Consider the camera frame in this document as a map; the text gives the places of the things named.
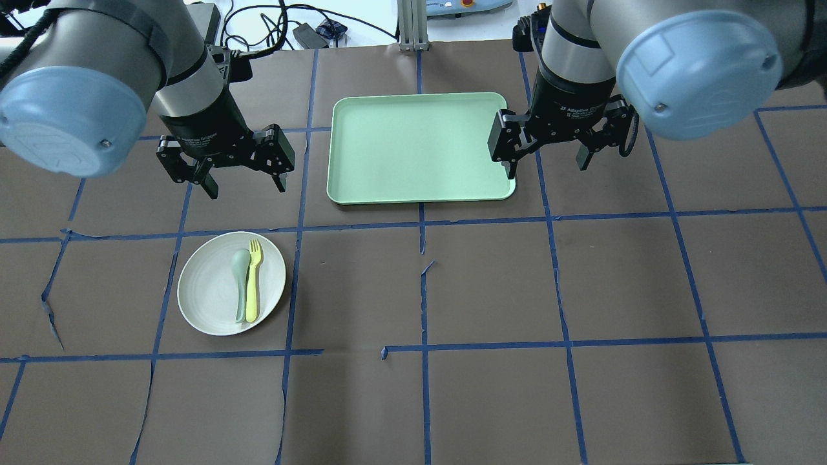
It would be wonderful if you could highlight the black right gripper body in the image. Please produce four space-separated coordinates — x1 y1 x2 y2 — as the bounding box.
487 94 639 163

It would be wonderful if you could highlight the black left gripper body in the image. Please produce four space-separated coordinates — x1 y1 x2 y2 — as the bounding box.
156 110 296 183

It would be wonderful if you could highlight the yellow plastic fork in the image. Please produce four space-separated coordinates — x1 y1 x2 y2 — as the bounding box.
245 239 263 323

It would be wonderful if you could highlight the pale green plastic spoon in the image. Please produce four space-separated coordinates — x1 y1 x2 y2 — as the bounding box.
231 249 251 324

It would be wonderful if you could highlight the white round plate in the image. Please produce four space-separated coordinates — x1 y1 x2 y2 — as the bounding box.
176 231 287 336

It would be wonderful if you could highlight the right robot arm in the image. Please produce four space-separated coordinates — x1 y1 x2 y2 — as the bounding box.
488 1 825 179

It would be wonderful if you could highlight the light green tray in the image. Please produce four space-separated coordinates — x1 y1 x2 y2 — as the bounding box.
327 92 516 205

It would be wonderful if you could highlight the grey electronics box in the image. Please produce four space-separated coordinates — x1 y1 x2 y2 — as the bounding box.
186 2 221 45

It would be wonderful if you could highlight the black power adapter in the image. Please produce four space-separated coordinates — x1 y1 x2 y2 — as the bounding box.
292 23 329 50

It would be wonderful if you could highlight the teach pendant near tray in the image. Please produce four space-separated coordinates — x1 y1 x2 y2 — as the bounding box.
425 0 514 17

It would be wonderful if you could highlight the aluminium frame post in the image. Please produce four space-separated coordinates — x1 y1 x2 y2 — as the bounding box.
396 0 430 51

